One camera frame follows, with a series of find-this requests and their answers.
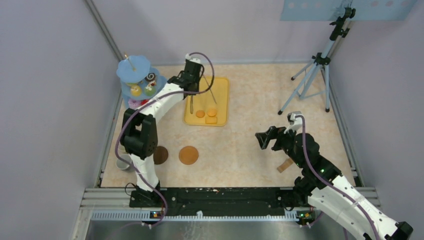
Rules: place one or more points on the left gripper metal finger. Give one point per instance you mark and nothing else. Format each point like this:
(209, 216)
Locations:
(191, 105)
(210, 89)

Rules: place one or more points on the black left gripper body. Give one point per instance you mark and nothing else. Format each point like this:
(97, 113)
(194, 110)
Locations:
(196, 83)

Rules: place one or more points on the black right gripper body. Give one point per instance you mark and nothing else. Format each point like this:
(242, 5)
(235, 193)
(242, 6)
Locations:
(285, 142)

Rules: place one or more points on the chocolate swirl roll cake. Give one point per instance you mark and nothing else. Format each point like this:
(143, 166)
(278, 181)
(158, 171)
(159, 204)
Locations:
(151, 77)

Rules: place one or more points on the green cream puff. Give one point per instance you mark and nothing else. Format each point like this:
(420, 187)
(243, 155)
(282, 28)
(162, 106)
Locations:
(150, 90)

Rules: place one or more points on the red frosted donut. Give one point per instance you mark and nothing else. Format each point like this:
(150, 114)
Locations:
(143, 102)

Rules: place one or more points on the yellow cream puff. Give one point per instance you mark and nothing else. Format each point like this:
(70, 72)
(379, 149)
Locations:
(136, 91)

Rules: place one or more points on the purple sprinkled donut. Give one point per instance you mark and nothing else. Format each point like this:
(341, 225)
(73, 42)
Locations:
(134, 104)

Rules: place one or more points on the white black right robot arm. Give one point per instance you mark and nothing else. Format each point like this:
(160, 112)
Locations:
(323, 186)

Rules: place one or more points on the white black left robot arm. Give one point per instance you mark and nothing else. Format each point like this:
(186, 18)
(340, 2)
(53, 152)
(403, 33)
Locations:
(139, 134)

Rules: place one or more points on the round orange biscuit lower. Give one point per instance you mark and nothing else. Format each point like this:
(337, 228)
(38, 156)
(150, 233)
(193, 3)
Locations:
(200, 114)

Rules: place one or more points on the round orange biscuit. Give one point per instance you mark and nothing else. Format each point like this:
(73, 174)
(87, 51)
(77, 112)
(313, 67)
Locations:
(212, 112)
(200, 114)

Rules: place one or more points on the small wooden block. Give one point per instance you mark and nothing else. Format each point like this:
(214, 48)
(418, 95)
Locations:
(285, 165)

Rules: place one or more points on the yellow serving tray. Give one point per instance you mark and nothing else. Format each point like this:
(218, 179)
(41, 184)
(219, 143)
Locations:
(204, 101)

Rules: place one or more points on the round orange biscuit right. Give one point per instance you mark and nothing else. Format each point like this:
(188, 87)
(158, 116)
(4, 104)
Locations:
(212, 112)

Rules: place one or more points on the square orange biscuit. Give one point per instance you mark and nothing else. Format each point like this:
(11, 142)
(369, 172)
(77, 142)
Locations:
(211, 120)

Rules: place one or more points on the blue three-tier cake stand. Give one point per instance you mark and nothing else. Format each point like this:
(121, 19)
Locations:
(132, 71)

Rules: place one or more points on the light brown round coaster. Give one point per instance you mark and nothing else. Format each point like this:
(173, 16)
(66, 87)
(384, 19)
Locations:
(188, 155)

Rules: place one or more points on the dark brown round coaster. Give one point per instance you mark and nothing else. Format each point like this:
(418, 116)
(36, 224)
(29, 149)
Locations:
(160, 155)

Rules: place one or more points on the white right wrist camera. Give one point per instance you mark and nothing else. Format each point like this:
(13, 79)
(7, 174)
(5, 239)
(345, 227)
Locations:
(295, 120)

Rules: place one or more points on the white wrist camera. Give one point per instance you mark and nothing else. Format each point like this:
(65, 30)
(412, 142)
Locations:
(196, 60)
(295, 120)

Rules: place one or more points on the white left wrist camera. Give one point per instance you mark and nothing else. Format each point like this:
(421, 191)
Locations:
(196, 60)

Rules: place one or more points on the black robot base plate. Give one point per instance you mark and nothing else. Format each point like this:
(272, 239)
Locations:
(221, 201)

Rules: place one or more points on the blue camera tripod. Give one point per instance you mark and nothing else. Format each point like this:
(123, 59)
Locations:
(320, 63)

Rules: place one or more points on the grey handled mug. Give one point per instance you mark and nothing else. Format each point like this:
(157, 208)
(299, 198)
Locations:
(124, 162)

